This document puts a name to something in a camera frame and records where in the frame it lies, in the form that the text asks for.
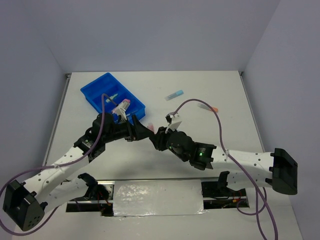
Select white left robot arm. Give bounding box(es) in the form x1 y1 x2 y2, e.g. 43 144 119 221
3 113 154 232

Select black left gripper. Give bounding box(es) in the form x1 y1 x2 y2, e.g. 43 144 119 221
103 114 154 144

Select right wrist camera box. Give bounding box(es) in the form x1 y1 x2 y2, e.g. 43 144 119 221
165 112 182 134

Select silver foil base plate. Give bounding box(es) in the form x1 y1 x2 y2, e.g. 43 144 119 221
113 179 205 217

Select orange-capped grey marker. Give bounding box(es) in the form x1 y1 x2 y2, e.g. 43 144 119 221
197 102 219 113

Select green highlighter pen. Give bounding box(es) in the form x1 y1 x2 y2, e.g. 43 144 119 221
105 93 119 103

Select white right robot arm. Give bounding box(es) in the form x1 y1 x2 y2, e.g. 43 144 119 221
149 127 298 196

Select pink-capped eraser jar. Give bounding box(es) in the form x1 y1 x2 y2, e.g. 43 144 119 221
112 98 131 115

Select blue-capped grey marker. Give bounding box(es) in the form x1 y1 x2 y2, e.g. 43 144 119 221
164 90 184 101

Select blue divided plastic bin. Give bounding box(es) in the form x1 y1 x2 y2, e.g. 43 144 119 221
80 72 146 123

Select pink highlighter pen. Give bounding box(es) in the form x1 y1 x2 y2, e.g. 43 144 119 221
147 123 155 132

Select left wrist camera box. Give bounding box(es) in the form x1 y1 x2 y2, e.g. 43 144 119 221
112 99 131 123

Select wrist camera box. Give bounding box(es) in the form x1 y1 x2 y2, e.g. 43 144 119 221
165 112 182 134
112 99 131 123

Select right aluminium table rail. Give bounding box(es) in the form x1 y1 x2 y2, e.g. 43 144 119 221
238 71 270 153

